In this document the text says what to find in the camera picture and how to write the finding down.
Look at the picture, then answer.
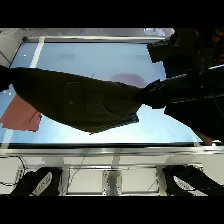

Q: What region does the silver frame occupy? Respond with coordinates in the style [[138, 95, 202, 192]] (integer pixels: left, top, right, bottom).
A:
[[0, 35, 224, 197]]

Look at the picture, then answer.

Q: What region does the black cable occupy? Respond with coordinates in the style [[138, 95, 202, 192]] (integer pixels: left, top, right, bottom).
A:
[[0, 155, 30, 188]]

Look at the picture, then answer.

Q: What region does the dark brown garment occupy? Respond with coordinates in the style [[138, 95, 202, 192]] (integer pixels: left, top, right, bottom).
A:
[[0, 65, 145, 135]]

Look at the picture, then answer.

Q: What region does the red garment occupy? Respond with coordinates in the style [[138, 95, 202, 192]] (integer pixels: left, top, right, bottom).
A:
[[0, 93, 44, 133]]

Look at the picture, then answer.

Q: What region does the heap of clothes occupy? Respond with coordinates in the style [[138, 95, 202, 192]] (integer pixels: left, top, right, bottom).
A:
[[146, 28, 224, 80]]

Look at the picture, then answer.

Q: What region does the black garment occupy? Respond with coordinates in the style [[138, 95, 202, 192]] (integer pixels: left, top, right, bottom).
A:
[[163, 98, 224, 144]]

